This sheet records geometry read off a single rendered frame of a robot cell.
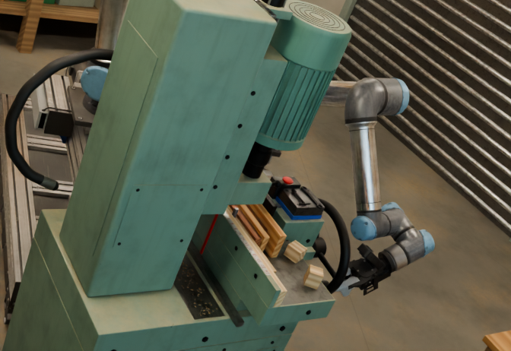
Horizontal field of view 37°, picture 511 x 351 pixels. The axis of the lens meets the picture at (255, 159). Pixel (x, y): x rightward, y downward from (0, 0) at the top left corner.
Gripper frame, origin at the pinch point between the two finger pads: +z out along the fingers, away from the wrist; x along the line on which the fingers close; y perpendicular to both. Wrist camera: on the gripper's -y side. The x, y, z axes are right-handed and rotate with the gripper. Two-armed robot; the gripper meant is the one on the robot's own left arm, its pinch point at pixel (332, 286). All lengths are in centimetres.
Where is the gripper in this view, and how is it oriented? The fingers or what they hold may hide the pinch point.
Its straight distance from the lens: 228.9
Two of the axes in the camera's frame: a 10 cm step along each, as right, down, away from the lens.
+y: 1.0, 7.2, 6.8
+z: -8.7, 3.9, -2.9
